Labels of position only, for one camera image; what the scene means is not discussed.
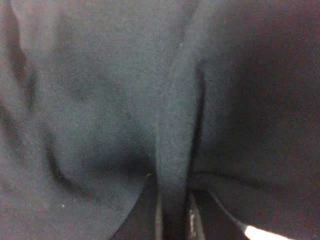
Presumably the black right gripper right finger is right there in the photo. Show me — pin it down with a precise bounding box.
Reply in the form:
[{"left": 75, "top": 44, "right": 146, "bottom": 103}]
[{"left": 187, "top": 190, "right": 247, "bottom": 240}]

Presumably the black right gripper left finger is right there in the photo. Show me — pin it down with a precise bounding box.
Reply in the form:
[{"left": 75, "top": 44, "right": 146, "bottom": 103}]
[{"left": 112, "top": 184, "right": 158, "bottom": 240}]

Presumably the black short sleeve t-shirt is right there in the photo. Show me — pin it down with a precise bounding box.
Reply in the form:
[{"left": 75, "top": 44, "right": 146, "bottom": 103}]
[{"left": 0, "top": 0, "right": 320, "bottom": 240}]

